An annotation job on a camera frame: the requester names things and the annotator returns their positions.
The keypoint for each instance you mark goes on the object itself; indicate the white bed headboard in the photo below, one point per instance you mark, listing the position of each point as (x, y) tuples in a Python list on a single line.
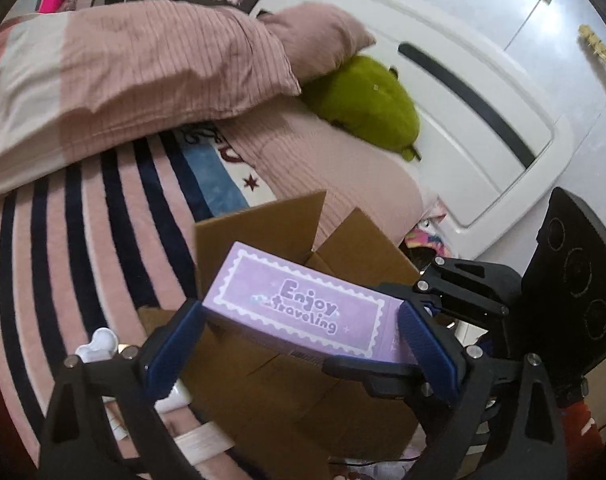
[(491, 144)]

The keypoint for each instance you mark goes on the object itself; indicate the pink striped pillow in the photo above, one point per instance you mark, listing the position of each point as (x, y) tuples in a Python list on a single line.
[(317, 37)]

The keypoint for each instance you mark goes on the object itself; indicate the folded striped quilt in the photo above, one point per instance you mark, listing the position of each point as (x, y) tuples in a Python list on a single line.
[(75, 84)]

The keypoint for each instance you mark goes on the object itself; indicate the striped plush blanket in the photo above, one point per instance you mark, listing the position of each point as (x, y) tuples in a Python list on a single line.
[(89, 245)]

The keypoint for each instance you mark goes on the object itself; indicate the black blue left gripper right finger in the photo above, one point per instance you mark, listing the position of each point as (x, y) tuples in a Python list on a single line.
[(506, 406)]

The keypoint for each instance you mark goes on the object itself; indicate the green plush toy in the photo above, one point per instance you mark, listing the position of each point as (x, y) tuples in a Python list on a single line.
[(366, 99)]

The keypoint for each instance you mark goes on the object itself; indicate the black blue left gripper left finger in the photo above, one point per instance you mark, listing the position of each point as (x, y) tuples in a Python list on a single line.
[(77, 441)]

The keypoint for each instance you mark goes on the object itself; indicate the brown cardboard box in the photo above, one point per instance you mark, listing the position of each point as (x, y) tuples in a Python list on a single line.
[(287, 417)]

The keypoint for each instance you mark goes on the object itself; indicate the purple travel box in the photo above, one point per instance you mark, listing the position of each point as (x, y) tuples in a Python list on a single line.
[(302, 312)]

